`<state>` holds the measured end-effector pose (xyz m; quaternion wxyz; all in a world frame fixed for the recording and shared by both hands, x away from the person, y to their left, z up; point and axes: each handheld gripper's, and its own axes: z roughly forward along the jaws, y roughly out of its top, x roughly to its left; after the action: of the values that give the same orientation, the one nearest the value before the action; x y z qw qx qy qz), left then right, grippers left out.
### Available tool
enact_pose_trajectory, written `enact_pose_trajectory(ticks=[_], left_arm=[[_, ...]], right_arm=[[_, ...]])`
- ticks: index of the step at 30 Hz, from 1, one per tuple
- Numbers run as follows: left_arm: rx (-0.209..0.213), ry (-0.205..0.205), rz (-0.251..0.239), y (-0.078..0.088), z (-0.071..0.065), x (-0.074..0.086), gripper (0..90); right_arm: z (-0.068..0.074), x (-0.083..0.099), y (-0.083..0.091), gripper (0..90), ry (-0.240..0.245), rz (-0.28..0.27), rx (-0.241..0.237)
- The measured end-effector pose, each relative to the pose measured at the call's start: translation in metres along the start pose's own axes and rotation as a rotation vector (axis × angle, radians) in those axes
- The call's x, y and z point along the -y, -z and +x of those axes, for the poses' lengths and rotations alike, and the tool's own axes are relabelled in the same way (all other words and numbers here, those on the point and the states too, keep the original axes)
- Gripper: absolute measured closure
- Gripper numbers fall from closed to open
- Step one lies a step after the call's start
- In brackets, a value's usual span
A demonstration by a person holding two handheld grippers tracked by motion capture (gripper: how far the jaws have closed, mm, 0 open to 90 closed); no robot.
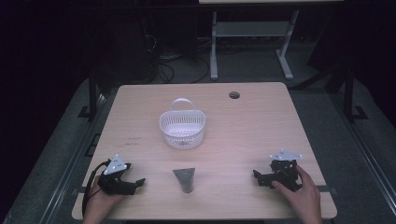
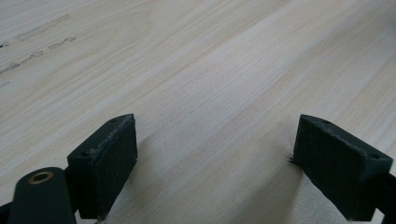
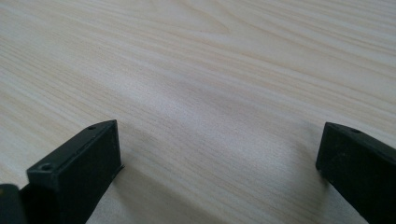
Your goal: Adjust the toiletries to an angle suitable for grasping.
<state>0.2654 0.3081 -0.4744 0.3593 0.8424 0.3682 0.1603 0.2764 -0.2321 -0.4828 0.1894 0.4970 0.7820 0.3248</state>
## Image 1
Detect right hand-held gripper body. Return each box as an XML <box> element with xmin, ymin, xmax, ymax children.
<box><xmin>268</xmin><ymin>149</ymin><xmax>304</xmax><ymax>192</ymax></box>

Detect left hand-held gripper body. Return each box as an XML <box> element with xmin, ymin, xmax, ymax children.
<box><xmin>97</xmin><ymin>154</ymin><xmax>138</xmax><ymax>197</ymax></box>

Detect person's left hand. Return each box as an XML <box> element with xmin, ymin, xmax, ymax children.
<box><xmin>83</xmin><ymin>175</ymin><xmax>125</xmax><ymax>220</ymax></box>

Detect person's right hand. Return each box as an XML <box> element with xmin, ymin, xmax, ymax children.
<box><xmin>271</xmin><ymin>164</ymin><xmax>323</xmax><ymax>218</ymax></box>

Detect white plastic basket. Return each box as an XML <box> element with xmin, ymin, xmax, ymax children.
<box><xmin>159</xmin><ymin>97</ymin><xmax>207</xmax><ymax>151</ymax></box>

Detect black metal stand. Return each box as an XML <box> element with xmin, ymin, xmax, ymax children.
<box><xmin>340</xmin><ymin>63</ymin><xmax>369</xmax><ymax>123</ymax></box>
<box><xmin>78</xmin><ymin>69</ymin><xmax>106</xmax><ymax>122</ymax></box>

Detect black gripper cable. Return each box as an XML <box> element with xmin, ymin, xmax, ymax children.
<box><xmin>81</xmin><ymin>159</ymin><xmax>112</xmax><ymax>217</ymax></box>

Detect metal floor rail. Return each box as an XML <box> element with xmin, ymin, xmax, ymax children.
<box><xmin>38</xmin><ymin>92</ymin><xmax>108</xmax><ymax>224</ymax></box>
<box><xmin>328</xmin><ymin>91</ymin><xmax>396</xmax><ymax>208</ymax></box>

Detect black floor cables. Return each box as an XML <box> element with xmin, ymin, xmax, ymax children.
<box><xmin>144</xmin><ymin>32</ymin><xmax>211</xmax><ymax>85</ymax></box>

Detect grey metal desk frame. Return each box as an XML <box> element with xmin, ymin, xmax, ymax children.
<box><xmin>199</xmin><ymin>0</ymin><xmax>344</xmax><ymax>81</ymax></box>

